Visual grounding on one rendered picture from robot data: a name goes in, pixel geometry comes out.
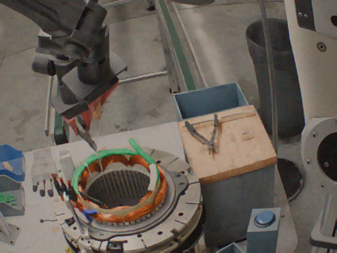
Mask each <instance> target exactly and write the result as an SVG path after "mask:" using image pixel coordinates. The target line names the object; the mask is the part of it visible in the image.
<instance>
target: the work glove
mask: <svg viewBox="0 0 337 253"><path fill-rule="evenodd" d="M33 156H34V164H33V165H32V168H31V177H32V181H33V185H32V186H33V189H32V190H33V191H34V192H36V191H37V187H38V186H37V184H38V185H39V194H40V196H43V197H44V196H45V190H44V188H45V183H46V187H47V193H48V195H49V196H50V197H52V196H53V195H54V193H53V188H52V185H51V182H54V180H53V177H52V176H51V174H52V173H53V174H54V173H55V176H56V180H58V172H57V167H56V164H55V162H54V161H53V158H52V157H51V148H44V149H42V150H38V151H36V152H34V153H33Z"/></svg>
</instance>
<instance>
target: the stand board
mask: <svg viewBox="0 0 337 253"><path fill-rule="evenodd" d="M253 109H255V108H254V106H253V105H250V106H247V107H246V106H245V107H240V108H237V109H231V110H228V111H223V112H220V113H214V114H218V118H219V117H220V118H221V117H223V116H227V115H231V114H235V113H240V112H245V111H251V110H253ZM214 114H211V115H206V116H202V117H198V118H193V119H188V122H189V123H190V124H194V123H200V122H203V121H206V120H209V119H214ZM186 121H187V120H185V121H182V122H179V123H177V124H178V131H179V134H180V137H181V139H182V143H183V146H184V149H185V150H186V153H187V156H188V160H189V162H190V166H191V167H192V172H195V173H196V175H197V177H198V179H199V182H200V185H201V186H203V185H206V184H209V183H213V182H217V181H222V180H225V179H227V178H230V177H235V176H238V175H241V174H244V173H248V172H251V171H255V170H256V169H260V168H264V167H268V166H269V165H272V164H275V163H276V157H277V155H276V153H275V150H274V148H273V146H272V144H271V141H270V139H269V137H268V135H267V132H266V130H265V128H264V126H263V124H262V122H261V120H260V118H259V116H258V114H257V111H256V115H253V116H250V117H245V118H243V119H237V120H234V121H229V122H226V123H221V124H219V129H218V131H217V135H216V138H215V140H216V141H217V149H218V151H219V153H218V152H217V151H216V150H215V149H213V150H211V154H210V155H209V151H208V150H207V151H204V150H203V143H204V142H203V141H201V140H200V139H199V138H197V137H195V136H192V134H191V133H190V132H189V131H186V132H182V126H185V122H186ZM213 129H214V125H212V126H207V127H203V128H198V129H196V131H197V132H198V133H200V135H202V136H203V137H205V138H206V139H208V140H209V141H210V139H211V135H210V133H209V132H211V133H212V131H213ZM249 131H254V138H252V139H249V140H242V133H245V132H249Z"/></svg>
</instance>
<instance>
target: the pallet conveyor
mask: <svg viewBox="0 0 337 253"><path fill-rule="evenodd" d="M135 1H142V0H116V1H111V2H108V3H102V4H101V6H102V7H103V8H104V9H106V8H109V7H114V6H117V5H124V4H127V3H132V2H135ZM147 2H148V5H149V8H148V10H149V11H153V10H155V9H156V12H157V21H158V25H159V31H160V35H161V41H162V45H163V51H164V56H165V63H166V64H164V66H163V67H162V68H161V70H156V71H153V72H149V73H145V74H138V75H134V76H128V77H125V78H121V79H119V83H118V85H119V86H121V85H125V84H128V83H132V82H139V81H142V80H149V79H153V78H156V77H160V76H166V75H168V81H169V85H170V89H169V92H170V93H171V94H172V95H173V94H179V92H180V88H179V87H178V80H177V75H176V72H175V67H176V69H177V71H178V75H179V79H180V83H181V86H182V90H183V92H189V91H192V90H197V89H198V87H197V83H196V81H195V76H194V73H193V72H192V69H191V66H190V63H189V60H188V56H187V54H186V51H184V47H183V44H182V41H181V39H180V36H179V33H178V30H177V28H176V25H175V23H174V20H173V17H172V15H171V12H170V9H169V7H168V5H167V2H166V0H154V3H155V7H154V3H153V0H147ZM171 4H172V7H173V9H174V11H175V13H176V16H177V18H178V21H179V23H180V26H181V29H182V31H183V33H184V37H185V39H186V42H187V44H188V47H189V48H190V51H191V54H192V57H193V59H194V63H195V66H196V68H197V70H198V73H199V76H200V79H201V82H202V84H203V87H204V88H206V87H209V86H208V85H207V83H206V80H205V77H204V74H203V71H202V68H201V66H200V65H199V61H198V59H197V56H196V54H195V50H194V48H193V47H192V44H191V41H190V39H189V36H188V33H187V31H186V29H185V26H184V23H183V22H182V19H181V18H180V15H179V14H178V11H177V9H176V6H175V4H174V3H173V2H171ZM174 65H175V67H174ZM52 85H53V95H52V98H53V97H55V96H57V95H59V94H60V90H59V85H58V80H57V75H55V79H54V83H53V76H50V77H49V84H48V93H47V102H46V110H45V134H46V136H49V115H50V107H51V129H50V134H51V137H52V142H53V143H54V142H55V143H56V145H57V146H58V145H61V144H69V124H68V123H67V122H66V120H65V119H64V117H63V116H62V118H60V117H59V116H58V115H57V112H56V111H55V108H53V106H51V94H52Z"/></svg>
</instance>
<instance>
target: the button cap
mask: <svg viewBox="0 0 337 253"><path fill-rule="evenodd" d="M273 216H274V214H273V213H272V212H271V211H269V210H267V211H262V212H260V213H258V215H257V219H256V222H257V223H258V224H259V225H267V224H269V223H271V222H272V221H273Z"/></svg>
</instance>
